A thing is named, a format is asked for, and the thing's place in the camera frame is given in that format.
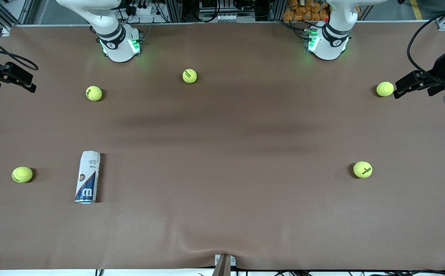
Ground white blue tennis ball can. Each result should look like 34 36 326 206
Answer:
74 151 101 204

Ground yellow tennis ball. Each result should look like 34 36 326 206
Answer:
376 81 394 97
182 68 198 84
11 166 33 183
85 85 103 102
353 161 373 179

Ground orange snack bags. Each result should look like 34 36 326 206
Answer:
282 0 329 22

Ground white power strip with plugs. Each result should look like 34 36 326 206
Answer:
125 0 161 16

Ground brown table cover mat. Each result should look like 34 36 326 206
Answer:
0 22 445 271

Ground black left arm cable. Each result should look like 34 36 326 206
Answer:
406 5 445 88

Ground aluminium frame post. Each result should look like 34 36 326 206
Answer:
270 0 286 21
166 0 183 23

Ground brown post with white bracket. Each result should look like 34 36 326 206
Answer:
212 254 236 276

